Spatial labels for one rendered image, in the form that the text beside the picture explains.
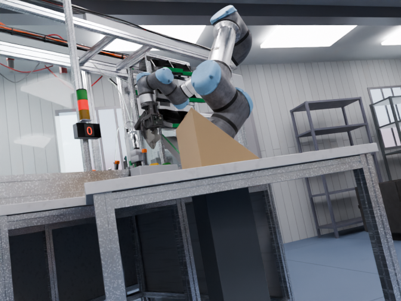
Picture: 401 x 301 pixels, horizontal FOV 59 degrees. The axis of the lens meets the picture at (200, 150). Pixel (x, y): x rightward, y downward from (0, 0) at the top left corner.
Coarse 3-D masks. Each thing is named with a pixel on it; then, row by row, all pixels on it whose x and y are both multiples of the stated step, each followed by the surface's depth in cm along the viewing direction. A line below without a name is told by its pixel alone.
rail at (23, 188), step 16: (0, 176) 111; (16, 176) 115; (32, 176) 118; (48, 176) 122; (64, 176) 126; (80, 176) 131; (96, 176) 136; (112, 176) 141; (128, 176) 146; (0, 192) 110; (16, 192) 113; (32, 192) 117; (48, 192) 121; (64, 192) 126; (80, 192) 130
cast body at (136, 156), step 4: (136, 148) 173; (132, 152) 173; (136, 152) 172; (140, 152) 174; (132, 156) 174; (136, 156) 171; (140, 156) 171; (132, 160) 173; (136, 160) 172; (140, 160) 171
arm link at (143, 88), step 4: (144, 72) 168; (148, 72) 169; (136, 76) 170; (140, 76) 167; (144, 76) 167; (140, 80) 167; (144, 80) 165; (140, 84) 167; (144, 84) 166; (140, 88) 167; (144, 88) 166; (148, 88) 166; (140, 92) 167; (144, 92) 166; (148, 92) 166; (152, 92) 168
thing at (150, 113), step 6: (150, 102) 165; (156, 102) 166; (144, 108) 168; (150, 108) 165; (156, 108) 167; (150, 114) 162; (156, 114) 164; (144, 120) 165; (150, 120) 164; (156, 120) 164; (162, 120) 167; (144, 126) 166; (150, 126) 164; (156, 126) 165
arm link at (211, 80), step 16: (224, 16) 146; (224, 32) 142; (240, 32) 150; (224, 48) 135; (208, 64) 123; (224, 64) 126; (192, 80) 124; (208, 80) 119; (224, 80) 122; (208, 96) 123; (224, 96) 123
